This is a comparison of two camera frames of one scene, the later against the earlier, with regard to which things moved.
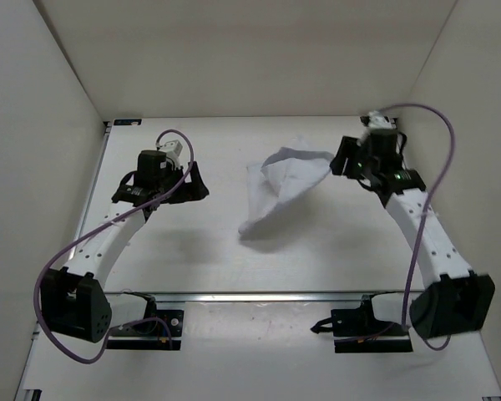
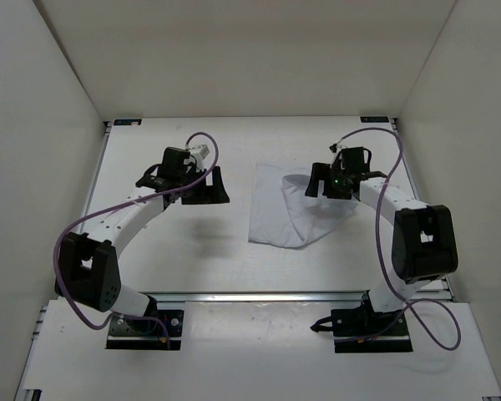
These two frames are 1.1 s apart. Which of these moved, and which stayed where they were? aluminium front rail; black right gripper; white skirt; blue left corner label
Moved: white skirt; black right gripper
Stayed: aluminium front rail; blue left corner label
